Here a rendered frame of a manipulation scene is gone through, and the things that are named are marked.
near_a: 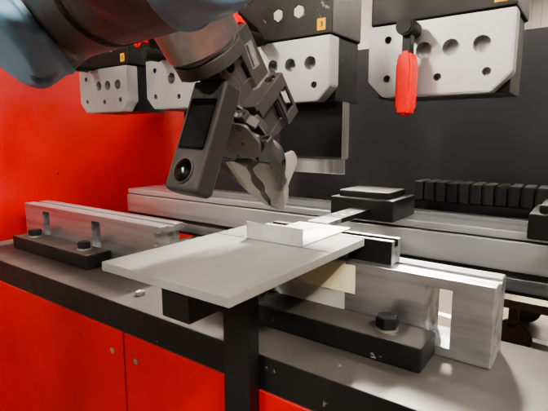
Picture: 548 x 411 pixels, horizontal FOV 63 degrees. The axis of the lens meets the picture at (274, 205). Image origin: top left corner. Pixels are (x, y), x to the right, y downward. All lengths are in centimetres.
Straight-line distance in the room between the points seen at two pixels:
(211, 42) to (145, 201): 88
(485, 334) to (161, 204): 88
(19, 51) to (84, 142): 104
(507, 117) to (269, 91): 67
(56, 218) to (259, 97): 74
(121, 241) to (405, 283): 56
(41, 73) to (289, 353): 39
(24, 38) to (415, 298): 47
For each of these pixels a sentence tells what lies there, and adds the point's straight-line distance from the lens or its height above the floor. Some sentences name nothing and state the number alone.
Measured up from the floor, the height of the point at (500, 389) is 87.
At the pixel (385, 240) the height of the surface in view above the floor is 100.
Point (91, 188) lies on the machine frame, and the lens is 139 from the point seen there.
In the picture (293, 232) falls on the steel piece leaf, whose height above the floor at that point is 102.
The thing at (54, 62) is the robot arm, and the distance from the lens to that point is 34.
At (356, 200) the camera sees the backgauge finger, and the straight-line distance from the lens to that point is 80.
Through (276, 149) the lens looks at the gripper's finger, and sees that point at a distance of 47.
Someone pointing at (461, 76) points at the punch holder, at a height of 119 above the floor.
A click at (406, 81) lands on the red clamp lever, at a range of 49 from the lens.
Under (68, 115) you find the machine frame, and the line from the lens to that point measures 135.
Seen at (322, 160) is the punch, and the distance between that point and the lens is 62.
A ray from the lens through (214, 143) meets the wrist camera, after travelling 43.
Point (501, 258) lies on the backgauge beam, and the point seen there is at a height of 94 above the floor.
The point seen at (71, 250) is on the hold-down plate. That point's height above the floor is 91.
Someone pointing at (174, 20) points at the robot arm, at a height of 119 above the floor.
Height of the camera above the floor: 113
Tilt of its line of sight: 9 degrees down
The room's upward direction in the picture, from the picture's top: straight up
